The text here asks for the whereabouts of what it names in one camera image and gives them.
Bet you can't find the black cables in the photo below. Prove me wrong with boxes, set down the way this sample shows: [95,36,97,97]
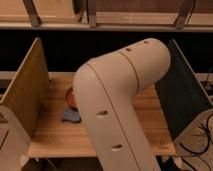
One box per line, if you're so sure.
[179,68,213,171]

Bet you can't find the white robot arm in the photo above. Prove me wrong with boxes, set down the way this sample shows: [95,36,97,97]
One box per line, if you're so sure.
[73,38,171,171]

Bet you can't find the blue sponge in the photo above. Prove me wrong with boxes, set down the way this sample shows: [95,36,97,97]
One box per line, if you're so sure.
[61,108,81,123]

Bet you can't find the orange ceramic bowl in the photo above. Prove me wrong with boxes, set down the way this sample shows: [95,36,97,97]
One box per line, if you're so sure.
[65,87,77,108]

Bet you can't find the right dark divider panel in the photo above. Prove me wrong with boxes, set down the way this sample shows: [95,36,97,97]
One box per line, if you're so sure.
[155,39,213,141]

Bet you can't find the left wooden divider panel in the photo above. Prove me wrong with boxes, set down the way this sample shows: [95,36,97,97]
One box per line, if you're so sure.
[0,38,50,141]

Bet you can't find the wooden shelf with brackets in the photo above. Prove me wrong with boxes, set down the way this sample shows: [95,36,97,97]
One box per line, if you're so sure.
[0,0,213,32]

